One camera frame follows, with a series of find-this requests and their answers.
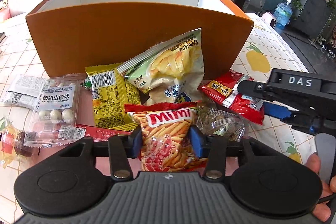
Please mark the dark cabinet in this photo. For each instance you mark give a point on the dark cabinet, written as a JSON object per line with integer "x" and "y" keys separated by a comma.
{"x": 312, "y": 18}

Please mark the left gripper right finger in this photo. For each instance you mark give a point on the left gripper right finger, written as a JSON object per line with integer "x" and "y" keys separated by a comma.
{"x": 213, "y": 148}

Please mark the clear bag of dark candies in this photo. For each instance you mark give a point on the clear bag of dark candies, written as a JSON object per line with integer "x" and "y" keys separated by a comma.
{"x": 12, "y": 144}

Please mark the red snack packet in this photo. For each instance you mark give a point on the red snack packet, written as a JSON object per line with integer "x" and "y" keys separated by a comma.
{"x": 224, "y": 91}

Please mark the Mimi shrimp stick snack bag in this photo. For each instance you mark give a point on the Mimi shrimp stick snack bag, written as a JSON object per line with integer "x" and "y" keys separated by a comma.
{"x": 165, "y": 144}

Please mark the white sachet packet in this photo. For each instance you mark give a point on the white sachet packet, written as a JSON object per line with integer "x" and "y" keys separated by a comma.
{"x": 23, "y": 92}

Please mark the clear tray of yogurt balls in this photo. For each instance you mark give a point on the clear tray of yogurt balls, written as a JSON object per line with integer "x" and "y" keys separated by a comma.
{"x": 53, "y": 121}

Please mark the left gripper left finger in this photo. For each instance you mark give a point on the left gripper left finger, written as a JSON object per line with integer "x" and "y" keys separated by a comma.
{"x": 122, "y": 148}

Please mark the right hand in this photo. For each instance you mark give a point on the right hand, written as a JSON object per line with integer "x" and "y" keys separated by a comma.
{"x": 321, "y": 211}

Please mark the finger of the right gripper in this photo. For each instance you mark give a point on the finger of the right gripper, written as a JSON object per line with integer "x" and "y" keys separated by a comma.
{"x": 276, "y": 111}
{"x": 253, "y": 89}

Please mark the blue water jug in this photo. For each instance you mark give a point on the blue water jug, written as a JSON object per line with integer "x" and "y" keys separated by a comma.
{"x": 282, "y": 14}

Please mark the pink placemat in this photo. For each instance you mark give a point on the pink placemat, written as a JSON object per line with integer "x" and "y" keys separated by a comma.
{"x": 85, "y": 116}

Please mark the yellow snack packet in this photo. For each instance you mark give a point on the yellow snack packet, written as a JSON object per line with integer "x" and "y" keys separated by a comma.
{"x": 110, "y": 93}

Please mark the pale green chips bag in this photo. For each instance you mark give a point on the pale green chips bag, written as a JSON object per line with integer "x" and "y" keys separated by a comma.
{"x": 170, "y": 71}

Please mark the lemon print tablecloth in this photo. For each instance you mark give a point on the lemon print tablecloth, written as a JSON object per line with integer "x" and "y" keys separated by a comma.
{"x": 263, "y": 48}

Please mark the clear bag of dried greens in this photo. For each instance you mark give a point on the clear bag of dried greens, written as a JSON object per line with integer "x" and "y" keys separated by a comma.
{"x": 213, "y": 121}

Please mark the orange cardboard box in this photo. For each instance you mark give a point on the orange cardboard box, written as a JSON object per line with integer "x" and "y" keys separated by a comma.
{"x": 69, "y": 39}

